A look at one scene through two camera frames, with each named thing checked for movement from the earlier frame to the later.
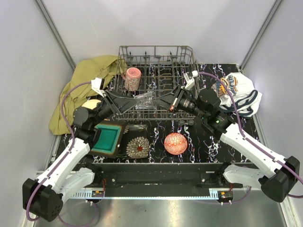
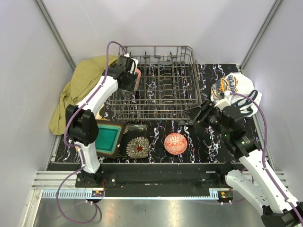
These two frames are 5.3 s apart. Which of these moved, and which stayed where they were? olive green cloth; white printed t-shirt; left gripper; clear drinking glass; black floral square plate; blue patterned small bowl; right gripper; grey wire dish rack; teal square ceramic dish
Moved: left gripper; right gripper; clear drinking glass
Stayed: olive green cloth; white printed t-shirt; black floral square plate; grey wire dish rack; blue patterned small bowl; teal square ceramic dish
